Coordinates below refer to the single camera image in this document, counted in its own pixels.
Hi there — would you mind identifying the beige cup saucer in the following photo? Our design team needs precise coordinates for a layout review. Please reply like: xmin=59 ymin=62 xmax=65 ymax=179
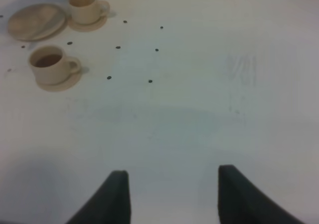
xmin=36 ymin=71 xmax=82 ymax=92
xmin=67 ymin=13 xmax=107 ymax=32

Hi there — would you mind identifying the beige near cup saucer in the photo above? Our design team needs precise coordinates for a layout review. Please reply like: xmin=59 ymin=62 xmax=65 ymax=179
xmin=36 ymin=71 xmax=82 ymax=92

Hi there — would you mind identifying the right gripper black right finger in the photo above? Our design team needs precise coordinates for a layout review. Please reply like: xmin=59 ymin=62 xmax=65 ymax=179
xmin=218 ymin=165 xmax=301 ymax=224

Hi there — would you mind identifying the beige teapot saucer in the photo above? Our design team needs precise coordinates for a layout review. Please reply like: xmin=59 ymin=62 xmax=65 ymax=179
xmin=7 ymin=3 xmax=67 ymax=41

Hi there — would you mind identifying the beige teacup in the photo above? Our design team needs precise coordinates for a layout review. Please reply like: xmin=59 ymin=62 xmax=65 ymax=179
xmin=68 ymin=0 xmax=110 ymax=25
xmin=28 ymin=46 xmax=82 ymax=86

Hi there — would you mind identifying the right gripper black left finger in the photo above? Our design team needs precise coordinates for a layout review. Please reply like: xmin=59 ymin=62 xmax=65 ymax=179
xmin=68 ymin=170 xmax=131 ymax=224

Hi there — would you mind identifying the beige far cup saucer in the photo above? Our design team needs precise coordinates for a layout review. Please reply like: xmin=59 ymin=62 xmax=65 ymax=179
xmin=67 ymin=13 xmax=107 ymax=32

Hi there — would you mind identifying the beige near teacup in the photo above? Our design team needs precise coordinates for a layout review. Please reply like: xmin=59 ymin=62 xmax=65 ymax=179
xmin=28 ymin=46 xmax=82 ymax=86

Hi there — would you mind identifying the beige far teacup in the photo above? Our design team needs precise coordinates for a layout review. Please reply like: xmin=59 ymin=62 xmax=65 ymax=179
xmin=68 ymin=0 xmax=110 ymax=25

